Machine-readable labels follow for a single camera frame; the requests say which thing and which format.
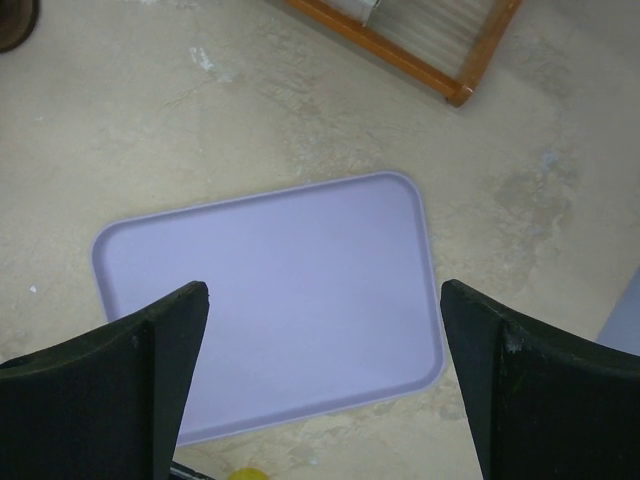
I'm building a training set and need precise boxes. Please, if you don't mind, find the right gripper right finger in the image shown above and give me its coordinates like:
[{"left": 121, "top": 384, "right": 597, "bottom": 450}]
[{"left": 440, "top": 280, "right": 639, "bottom": 479}]

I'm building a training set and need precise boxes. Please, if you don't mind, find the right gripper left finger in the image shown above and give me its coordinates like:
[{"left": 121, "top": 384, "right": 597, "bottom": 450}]
[{"left": 1, "top": 281, "right": 209, "bottom": 479}]

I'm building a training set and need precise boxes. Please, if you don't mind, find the dark walnut coaster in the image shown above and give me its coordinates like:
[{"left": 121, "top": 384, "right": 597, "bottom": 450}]
[{"left": 0, "top": 0, "right": 40, "bottom": 53}]

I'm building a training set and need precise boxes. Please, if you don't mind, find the yellow tape roll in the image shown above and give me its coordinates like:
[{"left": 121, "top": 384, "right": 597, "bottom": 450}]
[{"left": 228, "top": 467, "right": 269, "bottom": 480}]

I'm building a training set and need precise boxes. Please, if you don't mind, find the lavender plastic tray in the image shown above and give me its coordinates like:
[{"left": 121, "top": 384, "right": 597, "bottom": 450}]
[{"left": 91, "top": 171, "right": 445, "bottom": 445}]

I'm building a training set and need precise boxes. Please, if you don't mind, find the wooden three-tier shelf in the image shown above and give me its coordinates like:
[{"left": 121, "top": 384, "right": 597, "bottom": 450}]
[{"left": 288, "top": 0, "right": 521, "bottom": 108}]

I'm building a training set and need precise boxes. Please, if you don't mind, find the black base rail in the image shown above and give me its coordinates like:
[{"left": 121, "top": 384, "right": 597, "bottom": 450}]
[{"left": 168, "top": 462, "right": 215, "bottom": 480}]

